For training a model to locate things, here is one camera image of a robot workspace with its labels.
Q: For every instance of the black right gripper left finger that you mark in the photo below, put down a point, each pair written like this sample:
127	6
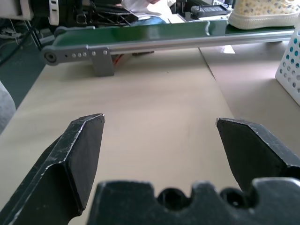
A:
68	168

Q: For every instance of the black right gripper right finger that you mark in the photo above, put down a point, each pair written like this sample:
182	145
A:
253	150

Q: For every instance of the brown cardboard shoebox lid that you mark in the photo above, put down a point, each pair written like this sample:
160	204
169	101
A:
246	77

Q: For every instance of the grey fabric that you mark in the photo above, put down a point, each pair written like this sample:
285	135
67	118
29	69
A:
5	105

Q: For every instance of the white perforated plastic basket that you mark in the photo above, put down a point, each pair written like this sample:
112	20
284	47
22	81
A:
290	68

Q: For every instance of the cream patterned sneaker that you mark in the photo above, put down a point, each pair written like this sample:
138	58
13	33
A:
262	12

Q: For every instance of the black power adapter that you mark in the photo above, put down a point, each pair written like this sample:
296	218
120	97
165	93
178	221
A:
208	9

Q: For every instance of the white and black device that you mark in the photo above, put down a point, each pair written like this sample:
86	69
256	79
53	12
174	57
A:
52	11

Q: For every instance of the white papers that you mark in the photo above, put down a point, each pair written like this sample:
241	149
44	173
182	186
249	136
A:
140	7

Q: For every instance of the green conveyor belt with frame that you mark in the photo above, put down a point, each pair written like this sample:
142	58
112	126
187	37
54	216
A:
145	39

